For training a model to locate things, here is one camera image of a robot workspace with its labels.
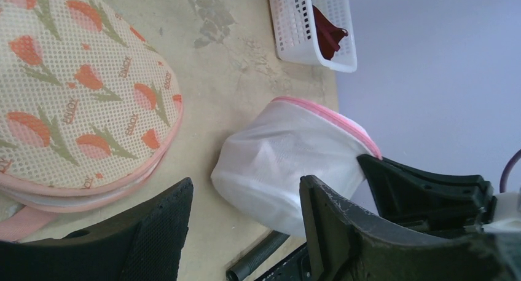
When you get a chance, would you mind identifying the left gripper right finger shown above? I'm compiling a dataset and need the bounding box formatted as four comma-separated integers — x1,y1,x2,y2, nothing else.
299,175,520,280

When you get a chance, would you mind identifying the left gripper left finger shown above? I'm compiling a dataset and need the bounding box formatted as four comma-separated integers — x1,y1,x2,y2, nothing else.
1,178,194,280

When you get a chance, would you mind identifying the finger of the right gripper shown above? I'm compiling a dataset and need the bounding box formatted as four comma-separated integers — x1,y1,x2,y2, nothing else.
357,154,497,232

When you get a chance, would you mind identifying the white mesh laundry bag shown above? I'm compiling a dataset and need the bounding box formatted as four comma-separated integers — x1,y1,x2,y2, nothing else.
211,97,382,237

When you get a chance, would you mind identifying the floral mesh laundry bag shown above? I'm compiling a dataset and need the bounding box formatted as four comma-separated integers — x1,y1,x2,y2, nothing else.
1,0,183,242

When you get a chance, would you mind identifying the dark red bra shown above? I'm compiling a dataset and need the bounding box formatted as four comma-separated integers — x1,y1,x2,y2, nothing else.
312,0,351,60

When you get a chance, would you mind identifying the white plastic basket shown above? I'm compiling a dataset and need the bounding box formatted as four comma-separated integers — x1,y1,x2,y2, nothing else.
269,0,358,73

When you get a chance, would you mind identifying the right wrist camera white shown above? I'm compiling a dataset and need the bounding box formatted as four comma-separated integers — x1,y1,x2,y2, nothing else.
483,192,520,233

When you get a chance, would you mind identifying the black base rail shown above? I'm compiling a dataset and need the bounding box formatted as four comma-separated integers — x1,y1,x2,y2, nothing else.
256,243,312,281

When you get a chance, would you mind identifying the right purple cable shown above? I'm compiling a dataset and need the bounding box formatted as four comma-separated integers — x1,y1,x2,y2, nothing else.
499,148,521,194

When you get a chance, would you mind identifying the black corrugated hose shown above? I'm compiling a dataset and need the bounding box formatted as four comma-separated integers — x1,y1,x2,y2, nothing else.
225,230,291,281

